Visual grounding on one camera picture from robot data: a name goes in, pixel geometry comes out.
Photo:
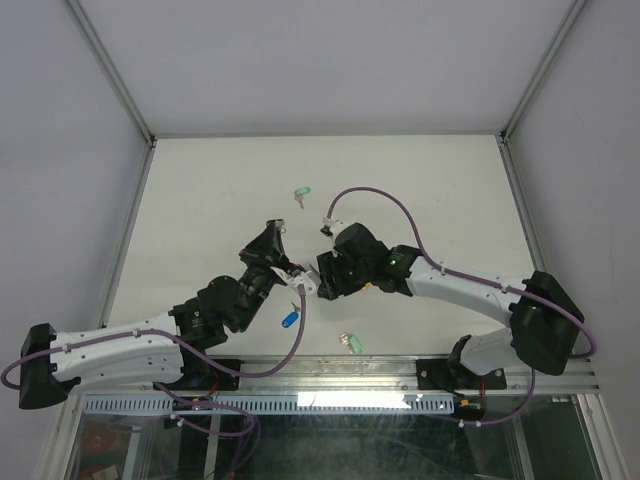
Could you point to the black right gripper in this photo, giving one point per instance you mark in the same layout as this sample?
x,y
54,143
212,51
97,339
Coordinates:
x,y
328,265

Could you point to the white slotted cable duct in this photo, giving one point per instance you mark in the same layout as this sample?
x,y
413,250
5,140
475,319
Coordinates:
x,y
304,403

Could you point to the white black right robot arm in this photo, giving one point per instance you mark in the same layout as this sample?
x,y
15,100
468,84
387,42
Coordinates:
x,y
540,324

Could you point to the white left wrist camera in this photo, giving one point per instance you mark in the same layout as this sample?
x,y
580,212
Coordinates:
x,y
304,279

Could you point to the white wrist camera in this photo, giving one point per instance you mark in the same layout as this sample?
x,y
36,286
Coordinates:
x,y
333,227
304,279

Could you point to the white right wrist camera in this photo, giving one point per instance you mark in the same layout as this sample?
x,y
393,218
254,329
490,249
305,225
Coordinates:
x,y
333,227

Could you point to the aluminium frame right post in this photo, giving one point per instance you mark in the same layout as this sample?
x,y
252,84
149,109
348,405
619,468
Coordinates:
x,y
544,67

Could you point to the aluminium frame left post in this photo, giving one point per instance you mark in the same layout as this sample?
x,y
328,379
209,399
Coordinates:
x,y
96,46

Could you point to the aluminium frame post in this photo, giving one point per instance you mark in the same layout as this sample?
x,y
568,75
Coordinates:
x,y
544,67
96,46

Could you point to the blue key tag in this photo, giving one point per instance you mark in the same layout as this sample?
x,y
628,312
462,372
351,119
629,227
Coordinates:
x,y
290,320

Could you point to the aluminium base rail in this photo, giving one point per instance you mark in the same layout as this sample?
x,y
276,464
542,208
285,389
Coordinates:
x,y
334,373

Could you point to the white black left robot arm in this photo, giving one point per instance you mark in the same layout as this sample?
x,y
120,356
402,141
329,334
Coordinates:
x,y
166,348

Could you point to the silver key on front tag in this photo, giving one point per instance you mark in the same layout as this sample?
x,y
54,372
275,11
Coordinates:
x,y
345,339

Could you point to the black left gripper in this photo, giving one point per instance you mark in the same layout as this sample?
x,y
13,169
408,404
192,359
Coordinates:
x,y
267,251

